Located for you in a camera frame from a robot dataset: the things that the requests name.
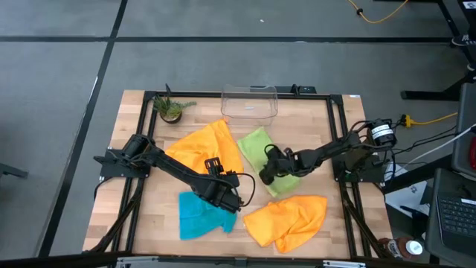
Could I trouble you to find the black floor cables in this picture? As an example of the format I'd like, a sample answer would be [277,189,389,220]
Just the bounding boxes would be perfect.
[366,118,458,161]

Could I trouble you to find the dark grey laptop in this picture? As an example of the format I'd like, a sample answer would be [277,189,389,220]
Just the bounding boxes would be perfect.
[425,167,476,268]

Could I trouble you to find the black furniture foot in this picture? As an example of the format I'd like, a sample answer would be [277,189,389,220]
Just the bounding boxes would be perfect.
[0,162,29,179]

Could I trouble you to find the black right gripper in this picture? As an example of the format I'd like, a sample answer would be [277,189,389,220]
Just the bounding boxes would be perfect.
[259,147,298,186]

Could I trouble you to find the black aluminium table frame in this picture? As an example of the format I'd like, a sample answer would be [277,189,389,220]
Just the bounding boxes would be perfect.
[83,89,391,261]

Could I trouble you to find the white cable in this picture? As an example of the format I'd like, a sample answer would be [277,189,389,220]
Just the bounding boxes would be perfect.
[405,124,476,168]

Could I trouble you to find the small potted green plant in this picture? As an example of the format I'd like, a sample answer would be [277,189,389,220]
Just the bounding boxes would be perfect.
[152,92,198,125]

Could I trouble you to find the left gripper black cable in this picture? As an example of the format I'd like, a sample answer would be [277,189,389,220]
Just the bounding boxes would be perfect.
[228,171,257,208]

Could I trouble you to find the clear plastic bin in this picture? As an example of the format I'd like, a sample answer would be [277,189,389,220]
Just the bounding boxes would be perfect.
[220,84,279,126]

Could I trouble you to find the teal microfiber towel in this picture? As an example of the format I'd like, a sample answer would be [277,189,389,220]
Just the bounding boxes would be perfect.
[178,191,238,241]

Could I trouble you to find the yellow extension cable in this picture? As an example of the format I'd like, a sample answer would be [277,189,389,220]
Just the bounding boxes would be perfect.
[347,0,410,25]

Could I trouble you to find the brown bottle white cap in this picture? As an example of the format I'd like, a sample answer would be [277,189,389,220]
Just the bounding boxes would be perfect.
[378,237,424,261]

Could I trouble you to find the silver metal bracket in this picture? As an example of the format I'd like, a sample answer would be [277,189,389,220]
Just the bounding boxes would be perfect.
[322,260,367,268]
[115,255,161,268]

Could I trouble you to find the black rig crossbar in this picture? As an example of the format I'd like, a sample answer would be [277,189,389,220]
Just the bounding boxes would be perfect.
[0,252,476,268]

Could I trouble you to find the yellow power cord with plug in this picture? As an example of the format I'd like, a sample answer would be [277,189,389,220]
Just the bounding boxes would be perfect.
[400,111,459,128]

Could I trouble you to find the orange microfiber towel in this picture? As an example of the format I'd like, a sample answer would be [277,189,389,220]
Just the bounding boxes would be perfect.
[164,118,245,176]
[242,195,329,254]

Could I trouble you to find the black desk stand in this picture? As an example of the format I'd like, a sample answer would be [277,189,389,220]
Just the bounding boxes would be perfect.
[400,0,476,101]

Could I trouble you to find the green microfiber towel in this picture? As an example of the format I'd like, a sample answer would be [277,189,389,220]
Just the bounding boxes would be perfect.
[237,126,301,198]

